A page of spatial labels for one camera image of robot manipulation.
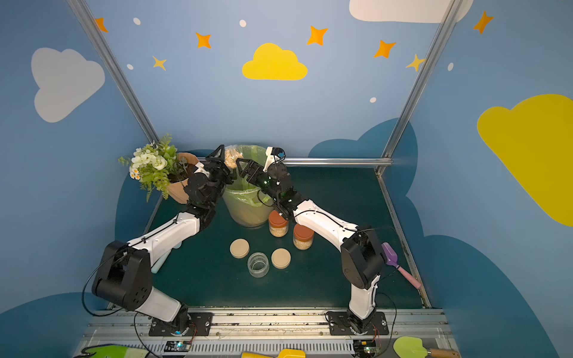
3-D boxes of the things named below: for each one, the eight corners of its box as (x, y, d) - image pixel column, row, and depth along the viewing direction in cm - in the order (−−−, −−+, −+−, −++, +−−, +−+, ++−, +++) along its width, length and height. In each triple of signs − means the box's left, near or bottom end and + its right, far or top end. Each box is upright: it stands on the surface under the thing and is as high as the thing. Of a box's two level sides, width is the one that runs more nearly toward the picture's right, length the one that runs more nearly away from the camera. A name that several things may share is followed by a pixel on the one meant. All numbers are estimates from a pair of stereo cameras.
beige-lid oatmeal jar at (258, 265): (248, 277, 86) (246, 272, 82) (250, 258, 91) (248, 252, 87) (268, 277, 87) (267, 272, 82) (269, 258, 92) (268, 252, 87)
